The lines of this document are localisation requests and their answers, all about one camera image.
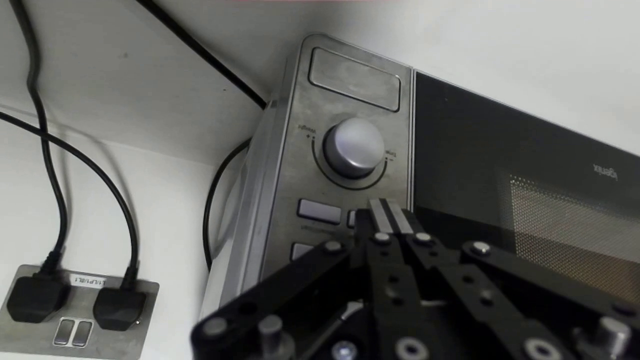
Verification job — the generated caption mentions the black microwave power cable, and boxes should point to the black microwave power cable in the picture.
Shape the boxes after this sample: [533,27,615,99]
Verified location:
[137,0,270,273]

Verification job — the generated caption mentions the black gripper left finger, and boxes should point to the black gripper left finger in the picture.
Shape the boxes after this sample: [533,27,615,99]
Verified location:
[188,198,457,360]

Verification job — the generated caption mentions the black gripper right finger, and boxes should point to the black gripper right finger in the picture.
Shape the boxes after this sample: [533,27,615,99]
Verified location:
[382,198,640,360]

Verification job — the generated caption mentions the silver microwave with black door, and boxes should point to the silver microwave with black door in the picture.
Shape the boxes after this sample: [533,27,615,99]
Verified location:
[198,32,640,360]

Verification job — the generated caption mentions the silver double wall socket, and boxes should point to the silver double wall socket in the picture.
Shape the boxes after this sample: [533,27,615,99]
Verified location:
[0,262,163,360]

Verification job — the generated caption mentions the black plug with cable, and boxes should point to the black plug with cable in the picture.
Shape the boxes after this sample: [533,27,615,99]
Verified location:
[0,108,150,335]
[5,0,74,326]

